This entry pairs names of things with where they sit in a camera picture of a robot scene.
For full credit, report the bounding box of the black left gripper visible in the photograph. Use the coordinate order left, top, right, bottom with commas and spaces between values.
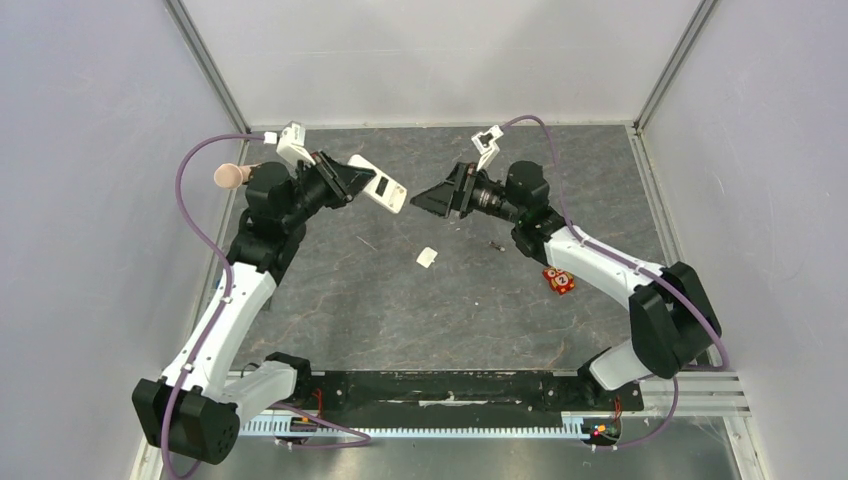
280, 148, 376, 232

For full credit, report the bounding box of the white remote control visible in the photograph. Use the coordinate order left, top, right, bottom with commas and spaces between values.
347, 155, 408, 214

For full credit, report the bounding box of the white battery cover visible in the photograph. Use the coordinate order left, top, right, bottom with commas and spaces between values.
416, 247, 438, 268

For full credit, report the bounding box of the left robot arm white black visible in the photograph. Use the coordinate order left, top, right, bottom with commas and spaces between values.
131, 151, 385, 465

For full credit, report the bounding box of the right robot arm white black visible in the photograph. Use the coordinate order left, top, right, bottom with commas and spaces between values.
411, 161, 721, 408

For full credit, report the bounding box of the red owl number block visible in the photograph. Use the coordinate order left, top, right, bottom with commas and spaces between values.
543, 267, 576, 295

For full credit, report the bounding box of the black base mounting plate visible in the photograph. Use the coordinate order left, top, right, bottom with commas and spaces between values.
285, 370, 644, 429

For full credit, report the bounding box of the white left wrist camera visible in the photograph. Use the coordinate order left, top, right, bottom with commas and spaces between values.
263, 121, 315, 167

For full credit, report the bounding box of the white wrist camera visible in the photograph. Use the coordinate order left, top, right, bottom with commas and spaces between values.
263, 121, 315, 167
471, 125, 503, 171

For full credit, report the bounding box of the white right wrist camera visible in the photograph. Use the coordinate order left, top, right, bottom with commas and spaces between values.
471, 125, 503, 171

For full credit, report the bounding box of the white cable duct strip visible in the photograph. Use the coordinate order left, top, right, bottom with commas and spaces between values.
240, 412, 590, 440

